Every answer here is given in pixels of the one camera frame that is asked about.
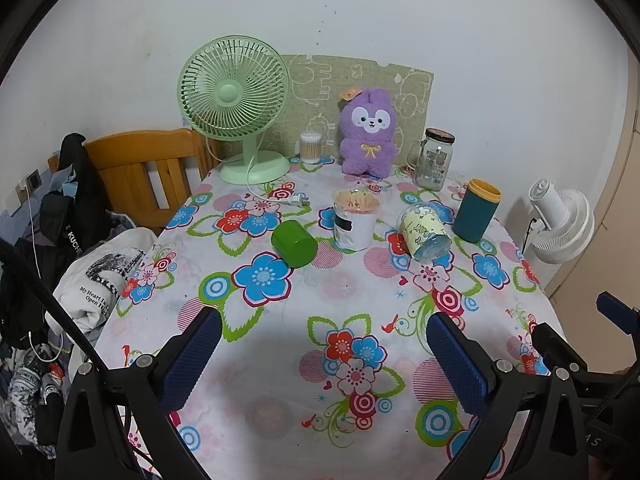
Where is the white fan power cable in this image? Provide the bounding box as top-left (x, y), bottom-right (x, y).
top-left (245, 180), bottom-right (312, 209)

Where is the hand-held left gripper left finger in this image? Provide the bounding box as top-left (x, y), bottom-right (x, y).
top-left (56, 306), bottom-right (223, 480)

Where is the pile of clothes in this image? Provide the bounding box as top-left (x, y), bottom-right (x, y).
top-left (0, 260), bottom-right (71, 461)
top-left (0, 237), bottom-right (121, 381)

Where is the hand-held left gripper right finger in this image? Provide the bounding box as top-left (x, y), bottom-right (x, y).
top-left (426, 311), bottom-right (588, 480)

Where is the black jacket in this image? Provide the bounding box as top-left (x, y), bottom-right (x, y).
top-left (39, 133), bottom-right (118, 261)

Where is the wooden chair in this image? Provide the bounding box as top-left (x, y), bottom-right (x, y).
top-left (47, 128), bottom-right (223, 233)

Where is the glass jar with lid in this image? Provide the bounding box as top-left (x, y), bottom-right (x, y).
top-left (414, 128), bottom-right (456, 191)

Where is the green desk fan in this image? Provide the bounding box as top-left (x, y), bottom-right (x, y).
top-left (177, 35), bottom-right (292, 186)

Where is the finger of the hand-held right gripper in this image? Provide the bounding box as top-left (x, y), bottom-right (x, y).
top-left (531, 322), bottom-right (603, 378)
top-left (596, 291), bottom-right (640, 356)

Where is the white paper cup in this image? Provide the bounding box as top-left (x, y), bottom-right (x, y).
top-left (332, 187), bottom-right (382, 252)

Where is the beige wooden door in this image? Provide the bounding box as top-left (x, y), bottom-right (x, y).
top-left (542, 95), bottom-right (640, 321)

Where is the white fan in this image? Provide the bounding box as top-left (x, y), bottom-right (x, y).
top-left (522, 178), bottom-right (596, 265)

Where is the white printed shirt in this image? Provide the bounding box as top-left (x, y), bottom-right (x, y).
top-left (52, 227), bottom-right (158, 333)

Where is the teal cup with yellow rim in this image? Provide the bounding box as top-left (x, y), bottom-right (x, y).
top-left (453, 178), bottom-right (502, 244)

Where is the clear cup with yellow print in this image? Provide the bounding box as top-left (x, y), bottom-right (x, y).
top-left (396, 202), bottom-right (452, 262)

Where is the clear wine glass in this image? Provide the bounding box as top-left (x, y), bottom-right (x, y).
top-left (406, 141), bottom-right (426, 173)

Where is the green plastic cup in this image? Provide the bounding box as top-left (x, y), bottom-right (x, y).
top-left (271, 220), bottom-right (319, 269)

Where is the purple plush toy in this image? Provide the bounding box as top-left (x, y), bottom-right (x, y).
top-left (339, 88), bottom-right (401, 178)

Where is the cotton swab container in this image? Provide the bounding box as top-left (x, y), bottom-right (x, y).
top-left (300, 131), bottom-right (325, 164)

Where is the green patterned board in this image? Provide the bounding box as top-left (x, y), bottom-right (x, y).
top-left (272, 53), bottom-right (435, 166)

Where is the floral tablecloth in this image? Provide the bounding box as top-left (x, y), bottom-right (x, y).
top-left (95, 157), bottom-right (566, 480)

